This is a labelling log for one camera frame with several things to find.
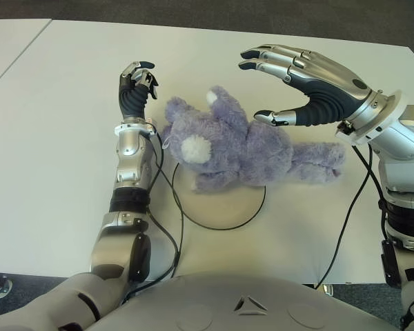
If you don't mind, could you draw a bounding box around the white plate with black rim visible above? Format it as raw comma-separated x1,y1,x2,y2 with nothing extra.
171,161,267,230

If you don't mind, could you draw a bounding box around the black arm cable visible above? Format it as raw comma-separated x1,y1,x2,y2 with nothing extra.
122,132,186,303
313,143,384,291

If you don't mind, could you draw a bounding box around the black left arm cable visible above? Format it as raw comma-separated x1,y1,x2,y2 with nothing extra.
122,132,186,303

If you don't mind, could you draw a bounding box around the purple plush doll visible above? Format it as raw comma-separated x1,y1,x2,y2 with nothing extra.
161,85,347,195

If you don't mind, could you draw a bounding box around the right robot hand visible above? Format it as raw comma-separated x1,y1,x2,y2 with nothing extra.
238,43,377,130

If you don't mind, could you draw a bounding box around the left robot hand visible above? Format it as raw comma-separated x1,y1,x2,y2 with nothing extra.
118,60,160,124

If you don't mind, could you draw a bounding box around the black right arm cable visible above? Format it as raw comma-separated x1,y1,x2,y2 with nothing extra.
313,143,384,291

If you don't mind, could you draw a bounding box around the grey robot torso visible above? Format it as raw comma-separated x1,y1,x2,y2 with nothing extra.
86,272,397,331

